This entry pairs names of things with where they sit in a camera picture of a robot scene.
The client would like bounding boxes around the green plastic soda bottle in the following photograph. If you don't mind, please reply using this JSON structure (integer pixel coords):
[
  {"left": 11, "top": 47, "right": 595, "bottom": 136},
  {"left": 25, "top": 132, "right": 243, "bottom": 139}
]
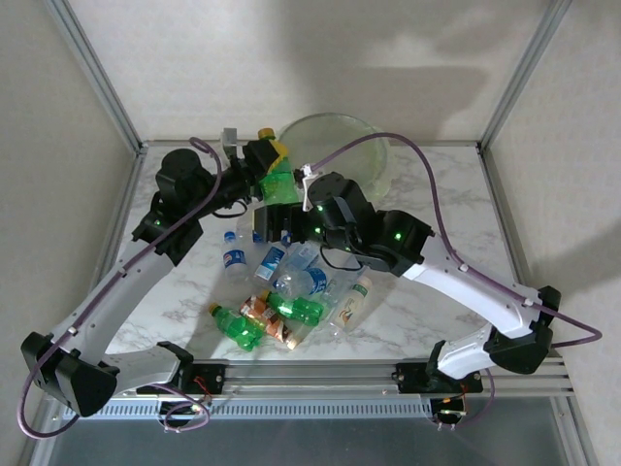
[
  {"left": 255, "top": 126, "right": 301, "bottom": 204},
  {"left": 208, "top": 303, "right": 266, "bottom": 351},
  {"left": 264, "top": 289, "right": 325, "bottom": 325}
]

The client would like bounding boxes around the clear bottle barcode label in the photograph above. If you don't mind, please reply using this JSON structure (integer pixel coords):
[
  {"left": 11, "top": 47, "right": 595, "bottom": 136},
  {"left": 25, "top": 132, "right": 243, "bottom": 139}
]
[{"left": 284, "top": 241, "right": 325, "bottom": 272}]

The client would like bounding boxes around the clear bottle blue white label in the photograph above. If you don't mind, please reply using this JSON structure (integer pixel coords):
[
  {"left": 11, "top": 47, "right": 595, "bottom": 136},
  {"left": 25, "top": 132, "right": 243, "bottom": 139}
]
[{"left": 253, "top": 245, "right": 288, "bottom": 282}]

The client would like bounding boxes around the Pepsi bottle blue label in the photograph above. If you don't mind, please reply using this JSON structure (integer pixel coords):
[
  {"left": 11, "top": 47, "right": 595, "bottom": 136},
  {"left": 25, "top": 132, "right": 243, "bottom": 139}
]
[{"left": 221, "top": 231, "right": 250, "bottom": 288}]

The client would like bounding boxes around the crushed clear bottle blue label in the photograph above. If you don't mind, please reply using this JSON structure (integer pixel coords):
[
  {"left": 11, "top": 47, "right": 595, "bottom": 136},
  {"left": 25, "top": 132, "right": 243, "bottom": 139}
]
[{"left": 270, "top": 266, "right": 330, "bottom": 299}]

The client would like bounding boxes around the bottle white green label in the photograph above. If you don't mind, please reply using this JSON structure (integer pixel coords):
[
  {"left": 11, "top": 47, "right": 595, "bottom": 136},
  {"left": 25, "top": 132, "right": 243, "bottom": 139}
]
[{"left": 328, "top": 276, "right": 375, "bottom": 335}]

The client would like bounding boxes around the orange label tea bottle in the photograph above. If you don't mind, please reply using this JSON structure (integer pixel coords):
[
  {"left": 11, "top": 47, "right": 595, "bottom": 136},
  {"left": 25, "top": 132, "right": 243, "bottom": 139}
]
[{"left": 239, "top": 294, "right": 305, "bottom": 350}]

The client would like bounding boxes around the grey translucent bin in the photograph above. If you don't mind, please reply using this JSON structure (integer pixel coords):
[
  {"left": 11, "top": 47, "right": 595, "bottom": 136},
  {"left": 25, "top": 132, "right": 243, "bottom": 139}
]
[{"left": 278, "top": 112, "right": 393, "bottom": 198}]

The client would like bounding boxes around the left gripper thin black cable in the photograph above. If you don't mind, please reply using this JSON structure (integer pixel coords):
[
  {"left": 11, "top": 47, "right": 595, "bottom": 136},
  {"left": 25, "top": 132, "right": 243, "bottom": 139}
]
[{"left": 212, "top": 202, "right": 249, "bottom": 218}]

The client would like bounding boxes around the gripper thin black cable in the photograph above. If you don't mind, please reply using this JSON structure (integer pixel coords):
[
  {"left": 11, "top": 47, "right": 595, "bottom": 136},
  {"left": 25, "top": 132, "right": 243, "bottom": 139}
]
[
  {"left": 319, "top": 245, "right": 364, "bottom": 272},
  {"left": 212, "top": 202, "right": 249, "bottom": 218}
]

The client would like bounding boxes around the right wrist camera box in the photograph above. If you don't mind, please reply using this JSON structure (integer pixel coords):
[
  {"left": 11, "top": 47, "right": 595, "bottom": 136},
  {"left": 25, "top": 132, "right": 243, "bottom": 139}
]
[{"left": 298, "top": 163, "right": 319, "bottom": 214}]

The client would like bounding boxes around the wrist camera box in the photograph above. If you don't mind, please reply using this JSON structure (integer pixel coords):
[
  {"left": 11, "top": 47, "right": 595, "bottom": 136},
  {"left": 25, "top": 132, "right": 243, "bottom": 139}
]
[
  {"left": 298, "top": 163, "right": 319, "bottom": 214},
  {"left": 221, "top": 126, "right": 241, "bottom": 156}
]

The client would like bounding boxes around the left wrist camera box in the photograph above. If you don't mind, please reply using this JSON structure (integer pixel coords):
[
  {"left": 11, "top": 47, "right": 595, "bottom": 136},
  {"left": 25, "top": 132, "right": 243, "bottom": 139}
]
[{"left": 221, "top": 126, "right": 241, "bottom": 156}]

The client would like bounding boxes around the right gripper thin black cable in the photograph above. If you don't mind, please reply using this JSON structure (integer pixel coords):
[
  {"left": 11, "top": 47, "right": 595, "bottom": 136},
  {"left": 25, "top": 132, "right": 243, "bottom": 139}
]
[{"left": 319, "top": 245, "right": 364, "bottom": 272}]

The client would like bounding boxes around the aluminium table edge rail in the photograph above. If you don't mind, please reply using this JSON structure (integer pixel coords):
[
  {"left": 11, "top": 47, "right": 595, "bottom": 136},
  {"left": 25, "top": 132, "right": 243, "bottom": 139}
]
[
  {"left": 477, "top": 145, "right": 549, "bottom": 312},
  {"left": 140, "top": 139, "right": 482, "bottom": 148},
  {"left": 104, "top": 145, "right": 149, "bottom": 273}
]

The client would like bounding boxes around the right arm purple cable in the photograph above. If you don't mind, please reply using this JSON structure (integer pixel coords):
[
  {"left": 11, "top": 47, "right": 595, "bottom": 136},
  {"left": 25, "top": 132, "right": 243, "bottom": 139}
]
[{"left": 308, "top": 133, "right": 604, "bottom": 431}]

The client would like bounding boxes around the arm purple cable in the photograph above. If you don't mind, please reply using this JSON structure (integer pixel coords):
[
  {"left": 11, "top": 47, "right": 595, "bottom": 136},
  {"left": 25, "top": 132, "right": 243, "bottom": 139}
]
[
  {"left": 16, "top": 137, "right": 224, "bottom": 440},
  {"left": 308, "top": 133, "right": 604, "bottom": 431}
]

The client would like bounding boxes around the aluminium frame post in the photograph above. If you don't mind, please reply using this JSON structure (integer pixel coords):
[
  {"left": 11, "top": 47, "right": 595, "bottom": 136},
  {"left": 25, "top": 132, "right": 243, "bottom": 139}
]
[
  {"left": 477, "top": 0, "right": 573, "bottom": 151},
  {"left": 46, "top": 0, "right": 149, "bottom": 155}
]

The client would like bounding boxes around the wide aluminium mounting rail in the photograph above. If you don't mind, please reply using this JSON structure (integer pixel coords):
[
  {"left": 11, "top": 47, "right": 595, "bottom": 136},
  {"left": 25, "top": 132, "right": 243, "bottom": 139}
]
[{"left": 114, "top": 357, "right": 578, "bottom": 400}]

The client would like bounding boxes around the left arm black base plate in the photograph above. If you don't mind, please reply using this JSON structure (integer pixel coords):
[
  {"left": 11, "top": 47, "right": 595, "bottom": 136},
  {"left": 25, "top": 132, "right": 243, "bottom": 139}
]
[{"left": 135, "top": 362, "right": 228, "bottom": 395}]

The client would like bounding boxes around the grey slotted cable duct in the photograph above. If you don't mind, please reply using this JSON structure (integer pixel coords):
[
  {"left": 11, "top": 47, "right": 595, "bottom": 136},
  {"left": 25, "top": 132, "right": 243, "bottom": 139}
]
[{"left": 94, "top": 399, "right": 436, "bottom": 419}]

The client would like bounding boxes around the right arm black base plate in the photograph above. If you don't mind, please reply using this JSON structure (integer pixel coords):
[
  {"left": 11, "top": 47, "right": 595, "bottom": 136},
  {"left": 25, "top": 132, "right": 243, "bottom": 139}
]
[{"left": 393, "top": 361, "right": 486, "bottom": 395}]

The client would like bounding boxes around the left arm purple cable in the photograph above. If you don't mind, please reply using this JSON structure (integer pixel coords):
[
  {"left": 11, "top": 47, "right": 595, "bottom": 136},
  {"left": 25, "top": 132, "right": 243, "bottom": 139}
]
[{"left": 16, "top": 137, "right": 224, "bottom": 440}]

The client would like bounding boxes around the aluminium frame leg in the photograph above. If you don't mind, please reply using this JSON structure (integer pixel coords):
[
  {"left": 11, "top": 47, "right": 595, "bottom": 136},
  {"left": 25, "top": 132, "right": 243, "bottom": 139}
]
[
  {"left": 550, "top": 395, "right": 601, "bottom": 466},
  {"left": 18, "top": 415, "right": 64, "bottom": 466}
]

